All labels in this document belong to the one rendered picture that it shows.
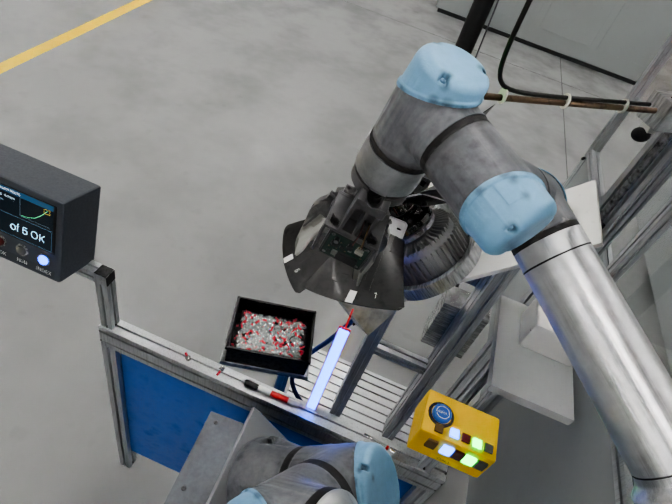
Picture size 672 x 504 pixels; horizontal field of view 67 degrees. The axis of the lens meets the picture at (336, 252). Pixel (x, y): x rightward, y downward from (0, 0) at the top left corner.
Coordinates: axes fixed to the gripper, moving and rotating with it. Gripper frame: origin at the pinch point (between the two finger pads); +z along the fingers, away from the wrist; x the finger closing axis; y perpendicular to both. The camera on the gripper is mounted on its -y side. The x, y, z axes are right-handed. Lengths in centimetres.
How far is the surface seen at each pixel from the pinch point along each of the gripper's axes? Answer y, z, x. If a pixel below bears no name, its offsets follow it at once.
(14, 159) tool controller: -13, 33, -62
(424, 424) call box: 1.0, 32.7, 34.2
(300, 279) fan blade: -33, 55, 1
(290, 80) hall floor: -301, 190, -63
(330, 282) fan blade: -19.5, 31.7, 5.9
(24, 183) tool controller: -7, 29, -56
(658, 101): -76, -13, 56
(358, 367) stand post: -42, 100, 36
